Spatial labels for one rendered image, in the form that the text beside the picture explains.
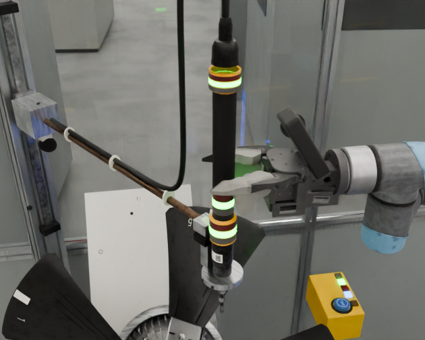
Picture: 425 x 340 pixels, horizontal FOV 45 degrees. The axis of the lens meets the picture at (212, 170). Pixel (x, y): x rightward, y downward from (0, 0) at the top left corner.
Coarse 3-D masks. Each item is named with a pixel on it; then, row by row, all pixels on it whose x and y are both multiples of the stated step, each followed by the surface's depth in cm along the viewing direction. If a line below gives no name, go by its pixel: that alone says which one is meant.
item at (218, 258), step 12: (228, 24) 64; (228, 36) 64; (216, 48) 65; (228, 48) 64; (216, 60) 66; (228, 60) 65; (216, 252) 82; (228, 252) 82; (216, 264) 83; (228, 264) 83
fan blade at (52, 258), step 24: (48, 264) 94; (24, 288) 96; (48, 288) 95; (72, 288) 94; (24, 312) 98; (48, 312) 97; (72, 312) 96; (96, 312) 94; (24, 336) 101; (48, 336) 100; (72, 336) 98; (96, 336) 96
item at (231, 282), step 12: (204, 216) 85; (204, 228) 82; (204, 240) 83; (204, 252) 85; (204, 264) 86; (204, 276) 85; (216, 276) 85; (228, 276) 85; (240, 276) 85; (216, 288) 83; (228, 288) 83
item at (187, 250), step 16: (192, 208) 106; (208, 208) 105; (176, 224) 107; (240, 224) 101; (256, 224) 100; (176, 240) 107; (192, 240) 105; (240, 240) 100; (256, 240) 99; (176, 256) 106; (192, 256) 103; (240, 256) 99; (176, 272) 105; (192, 272) 103; (176, 288) 104; (192, 288) 101; (208, 288) 99; (176, 304) 103; (192, 304) 100; (208, 304) 98; (192, 320) 99; (208, 320) 98
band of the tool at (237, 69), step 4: (208, 68) 68; (212, 68) 69; (216, 68) 69; (220, 68) 70; (224, 68) 70; (228, 68) 70; (232, 68) 69; (236, 68) 69; (240, 68) 68; (212, 72) 66; (216, 72) 70; (220, 72) 70; (224, 72) 70; (228, 72) 70; (232, 72) 70; (236, 72) 66; (240, 72) 67; (220, 76) 66; (224, 76) 66; (228, 76) 66; (212, 80) 67; (236, 80) 67; (216, 92) 68; (232, 92) 67
